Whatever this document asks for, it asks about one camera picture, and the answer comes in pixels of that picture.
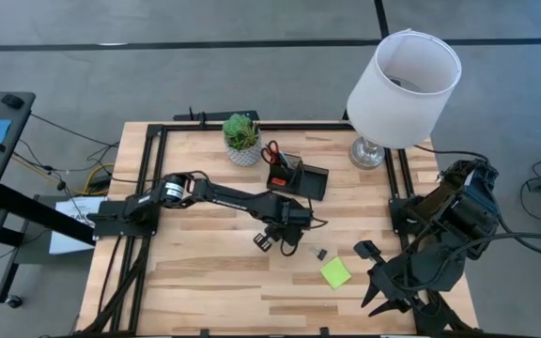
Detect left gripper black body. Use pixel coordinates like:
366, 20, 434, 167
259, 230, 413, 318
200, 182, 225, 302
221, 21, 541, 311
264, 223, 306, 246

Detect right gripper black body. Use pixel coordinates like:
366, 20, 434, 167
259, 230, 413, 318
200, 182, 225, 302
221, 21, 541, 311
372, 255, 425, 305

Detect teal pen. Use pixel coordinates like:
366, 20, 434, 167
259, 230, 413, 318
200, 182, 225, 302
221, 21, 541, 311
277, 149, 295, 173

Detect black desk organizer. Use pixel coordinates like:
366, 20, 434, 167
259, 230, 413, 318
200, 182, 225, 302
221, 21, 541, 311
266, 152, 331, 202

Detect green sticky note pad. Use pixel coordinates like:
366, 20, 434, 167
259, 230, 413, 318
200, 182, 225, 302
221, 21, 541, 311
318, 256, 353, 291

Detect white patterned plant pot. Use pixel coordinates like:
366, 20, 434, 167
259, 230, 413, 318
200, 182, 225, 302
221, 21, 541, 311
224, 135, 263, 168

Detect green succulent plant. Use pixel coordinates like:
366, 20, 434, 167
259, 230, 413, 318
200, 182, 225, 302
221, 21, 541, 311
222, 112, 260, 151

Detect silver lamp base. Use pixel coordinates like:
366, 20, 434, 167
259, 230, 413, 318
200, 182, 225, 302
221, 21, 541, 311
348, 135, 387, 171

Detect black mounting bar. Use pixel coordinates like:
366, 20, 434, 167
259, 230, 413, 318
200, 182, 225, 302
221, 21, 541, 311
172, 106, 261, 122

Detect white lamp shade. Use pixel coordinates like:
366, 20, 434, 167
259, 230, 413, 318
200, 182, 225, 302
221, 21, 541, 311
346, 28, 463, 150

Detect white paper sheet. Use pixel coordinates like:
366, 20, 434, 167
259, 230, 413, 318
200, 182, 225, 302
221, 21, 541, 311
48, 195, 109, 256

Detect black computer mouse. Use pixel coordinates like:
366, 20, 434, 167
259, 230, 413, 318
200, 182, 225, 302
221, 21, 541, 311
0, 93, 25, 110

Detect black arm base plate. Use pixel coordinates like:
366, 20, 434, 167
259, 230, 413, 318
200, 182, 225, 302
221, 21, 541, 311
86, 199, 160, 239
388, 195, 425, 237

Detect red-handled scissors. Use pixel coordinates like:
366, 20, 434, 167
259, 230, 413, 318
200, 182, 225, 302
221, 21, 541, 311
259, 139, 284, 166

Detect black lamp cord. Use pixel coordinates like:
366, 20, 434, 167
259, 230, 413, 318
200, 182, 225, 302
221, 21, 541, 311
413, 144, 490, 164

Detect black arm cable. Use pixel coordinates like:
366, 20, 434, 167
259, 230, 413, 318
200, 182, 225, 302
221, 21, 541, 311
456, 218, 541, 262

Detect black aluminium table frame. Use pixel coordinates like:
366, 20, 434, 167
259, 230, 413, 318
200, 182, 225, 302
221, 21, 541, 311
78, 120, 481, 338

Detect yellow cable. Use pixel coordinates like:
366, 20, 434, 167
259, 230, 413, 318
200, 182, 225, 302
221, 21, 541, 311
73, 161, 116, 196

